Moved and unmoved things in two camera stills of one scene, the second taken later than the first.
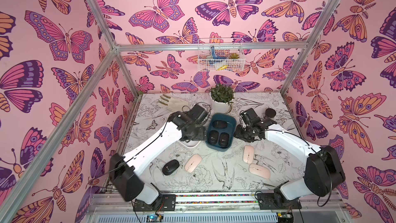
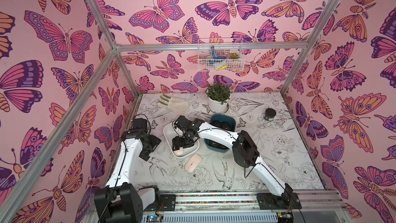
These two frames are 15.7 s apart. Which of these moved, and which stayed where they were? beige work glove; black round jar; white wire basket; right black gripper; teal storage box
Moved: right black gripper
Stayed: beige work glove; white wire basket; black round jar; teal storage box
